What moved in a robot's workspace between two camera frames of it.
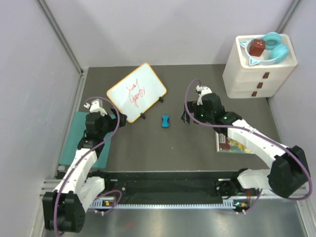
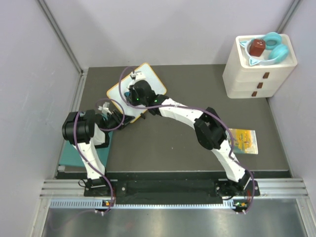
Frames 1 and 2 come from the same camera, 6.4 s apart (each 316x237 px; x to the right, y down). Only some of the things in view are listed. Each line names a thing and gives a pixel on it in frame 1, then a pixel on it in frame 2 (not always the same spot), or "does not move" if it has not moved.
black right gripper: x=194 y=108 -> x=131 y=98
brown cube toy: x=257 y=47 does not move
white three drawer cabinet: x=241 y=80 does not move
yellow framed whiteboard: x=136 y=93 does not move
